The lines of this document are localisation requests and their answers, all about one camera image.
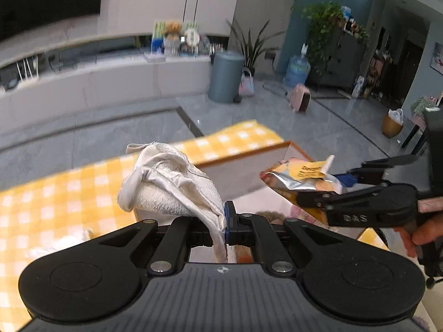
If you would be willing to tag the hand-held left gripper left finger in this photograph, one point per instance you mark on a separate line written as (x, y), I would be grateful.
(199, 237)

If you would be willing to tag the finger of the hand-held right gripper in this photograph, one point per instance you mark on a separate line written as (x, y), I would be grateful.
(346, 179)
(311, 200)

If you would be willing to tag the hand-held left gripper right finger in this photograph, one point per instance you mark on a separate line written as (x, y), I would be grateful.
(228, 221)

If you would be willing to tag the yellow foil snack packet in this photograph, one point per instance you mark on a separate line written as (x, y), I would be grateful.
(294, 179)

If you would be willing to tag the orange cardboard box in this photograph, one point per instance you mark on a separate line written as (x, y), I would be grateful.
(242, 176)

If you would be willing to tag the white cloth bundle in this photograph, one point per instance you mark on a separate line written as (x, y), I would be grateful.
(173, 183)

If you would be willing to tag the person's right hand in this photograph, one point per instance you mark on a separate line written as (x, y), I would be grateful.
(431, 230)

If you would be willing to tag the pink white knitted hat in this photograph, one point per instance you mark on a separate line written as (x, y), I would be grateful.
(306, 214)

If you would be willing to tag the gold pot with white bag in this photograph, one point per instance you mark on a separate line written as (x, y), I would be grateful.
(391, 126)

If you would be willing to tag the black side table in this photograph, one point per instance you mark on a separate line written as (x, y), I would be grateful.
(413, 135)

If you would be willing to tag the pink space heater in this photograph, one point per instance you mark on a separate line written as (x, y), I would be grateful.
(300, 98)

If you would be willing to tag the small green plant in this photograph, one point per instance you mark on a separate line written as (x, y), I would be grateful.
(422, 105)

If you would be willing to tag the cluttered shelf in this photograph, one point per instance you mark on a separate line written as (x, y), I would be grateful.
(379, 76)

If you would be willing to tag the dark grey cabinet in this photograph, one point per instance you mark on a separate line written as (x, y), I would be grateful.
(346, 62)

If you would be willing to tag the blue water jug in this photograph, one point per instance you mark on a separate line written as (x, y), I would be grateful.
(297, 71)

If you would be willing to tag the cream sofa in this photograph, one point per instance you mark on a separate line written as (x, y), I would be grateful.
(432, 318)

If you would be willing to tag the pink woven handbag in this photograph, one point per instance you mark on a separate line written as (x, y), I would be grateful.
(246, 84)

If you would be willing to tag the grey trash bin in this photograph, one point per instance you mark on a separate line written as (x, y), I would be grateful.
(225, 76)

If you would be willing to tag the yellow checked mat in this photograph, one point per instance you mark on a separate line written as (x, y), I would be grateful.
(52, 200)

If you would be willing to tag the trailing pothos plant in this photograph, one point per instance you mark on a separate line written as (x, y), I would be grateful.
(322, 27)

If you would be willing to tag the bottles on cabinet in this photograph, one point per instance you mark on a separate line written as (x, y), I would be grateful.
(353, 22)

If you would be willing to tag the long-leaved potted plant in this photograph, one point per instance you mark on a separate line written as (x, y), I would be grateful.
(252, 48)

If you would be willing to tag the white television console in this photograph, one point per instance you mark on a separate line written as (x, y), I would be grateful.
(103, 83)

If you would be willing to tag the white round desk fan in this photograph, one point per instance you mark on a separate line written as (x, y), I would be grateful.
(191, 39)

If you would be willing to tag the wall socket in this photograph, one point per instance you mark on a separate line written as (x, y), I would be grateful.
(270, 55)

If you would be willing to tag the wall picture with red figure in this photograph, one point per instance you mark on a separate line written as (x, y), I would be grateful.
(437, 58)

